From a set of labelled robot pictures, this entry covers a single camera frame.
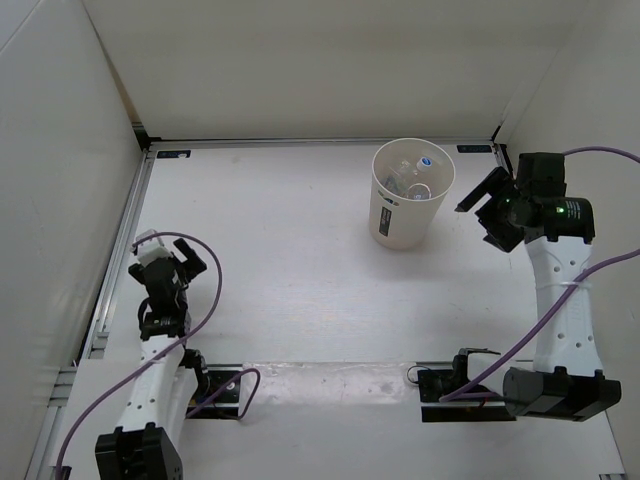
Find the green white label water bottle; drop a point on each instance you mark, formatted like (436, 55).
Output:
(397, 177)

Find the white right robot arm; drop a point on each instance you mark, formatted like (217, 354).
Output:
(554, 371)

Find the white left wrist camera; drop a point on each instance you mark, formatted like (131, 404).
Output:
(150, 250)

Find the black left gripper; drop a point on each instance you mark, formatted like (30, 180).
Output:
(192, 266)

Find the cream plastic bin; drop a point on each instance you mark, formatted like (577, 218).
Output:
(397, 222)

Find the blue corner sticker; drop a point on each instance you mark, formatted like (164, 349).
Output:
(474, 149)
(173, 154)

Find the clear unlabelled plastic bottle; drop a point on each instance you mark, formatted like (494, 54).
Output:
(423, 166)

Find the blue label clear water bottle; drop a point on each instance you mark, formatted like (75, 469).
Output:
(419, 192)

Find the aluminium table edge rail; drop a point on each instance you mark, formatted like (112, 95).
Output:
(93, 342)

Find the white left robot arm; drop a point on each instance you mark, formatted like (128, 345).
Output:
(143, 444)

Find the blue corner sticker left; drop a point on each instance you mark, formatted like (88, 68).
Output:
(173, 154)

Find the blue corner sticker right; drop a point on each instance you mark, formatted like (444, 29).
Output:
(474, 149)

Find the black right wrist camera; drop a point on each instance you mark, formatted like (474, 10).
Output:
(542, 172)

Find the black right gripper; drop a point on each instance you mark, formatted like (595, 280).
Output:
(495, 183)

